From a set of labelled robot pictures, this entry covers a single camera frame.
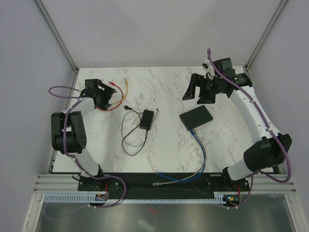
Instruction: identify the white slotted cable duct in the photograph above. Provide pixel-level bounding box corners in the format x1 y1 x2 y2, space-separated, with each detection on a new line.
43 193 226 204

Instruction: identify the red ethernet cable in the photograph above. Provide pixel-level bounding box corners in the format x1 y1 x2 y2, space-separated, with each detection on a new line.
95 81 124 112

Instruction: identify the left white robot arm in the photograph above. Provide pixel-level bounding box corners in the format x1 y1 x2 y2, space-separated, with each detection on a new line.
51 79 116 190

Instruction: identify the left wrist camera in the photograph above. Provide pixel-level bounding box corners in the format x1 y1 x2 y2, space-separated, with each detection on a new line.
84 79 104 89

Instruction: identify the yellow ethernet cable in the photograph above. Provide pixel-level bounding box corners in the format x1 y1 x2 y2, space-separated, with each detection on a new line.
108 78 129 107

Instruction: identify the aluminium front rail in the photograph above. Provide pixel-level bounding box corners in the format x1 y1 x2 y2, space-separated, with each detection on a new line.
34 174 296 194

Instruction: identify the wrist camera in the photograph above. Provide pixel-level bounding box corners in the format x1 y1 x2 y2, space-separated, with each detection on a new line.
202 58 252 87
84 79 104 89

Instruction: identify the blue ethernet cable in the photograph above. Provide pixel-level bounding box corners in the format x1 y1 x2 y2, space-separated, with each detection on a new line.
155 129 207 182

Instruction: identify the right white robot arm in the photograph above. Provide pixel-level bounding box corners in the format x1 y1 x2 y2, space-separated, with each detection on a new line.
182 57 292 190

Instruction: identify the right aluminium frame post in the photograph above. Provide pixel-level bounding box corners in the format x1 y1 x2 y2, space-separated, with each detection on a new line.
244 0 290 72

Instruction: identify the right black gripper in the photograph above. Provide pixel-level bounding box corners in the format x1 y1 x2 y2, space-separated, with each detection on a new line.
183 73 222 104

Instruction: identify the grey ethernet cable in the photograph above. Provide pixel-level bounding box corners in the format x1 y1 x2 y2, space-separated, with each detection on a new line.
152 166 206 187

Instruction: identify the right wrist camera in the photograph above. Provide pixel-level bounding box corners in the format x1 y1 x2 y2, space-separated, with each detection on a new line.
202 58 252 87

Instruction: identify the black network switch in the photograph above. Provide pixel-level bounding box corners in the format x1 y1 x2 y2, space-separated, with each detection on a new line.
179 105 213 131

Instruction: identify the aluminium frame post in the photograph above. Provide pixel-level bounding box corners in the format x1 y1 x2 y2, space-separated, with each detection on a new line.
244 0 290 72
33 0 79 73

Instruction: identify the left aluminium frame post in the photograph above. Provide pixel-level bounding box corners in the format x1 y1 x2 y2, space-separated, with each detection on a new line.
33 0 79 73

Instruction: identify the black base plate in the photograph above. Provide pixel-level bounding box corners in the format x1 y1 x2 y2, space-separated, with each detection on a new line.
78 173 249 199

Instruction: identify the black power adapter with cord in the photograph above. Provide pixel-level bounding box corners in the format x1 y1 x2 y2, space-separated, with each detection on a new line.
121 105 158 157

